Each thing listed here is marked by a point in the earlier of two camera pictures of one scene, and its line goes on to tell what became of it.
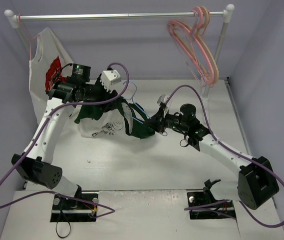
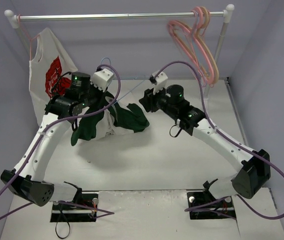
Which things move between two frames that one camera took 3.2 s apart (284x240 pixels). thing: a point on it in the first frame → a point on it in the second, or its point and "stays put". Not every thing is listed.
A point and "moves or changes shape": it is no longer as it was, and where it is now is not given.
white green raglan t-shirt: [112, 116] moves or changes shape
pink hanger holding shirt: [30, 38] stays put
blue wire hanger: [132, 100] → [130, 91]
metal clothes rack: [15, 17] stays put
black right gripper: [160, 121] → [149, 100]
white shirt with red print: [55, 62] stays put
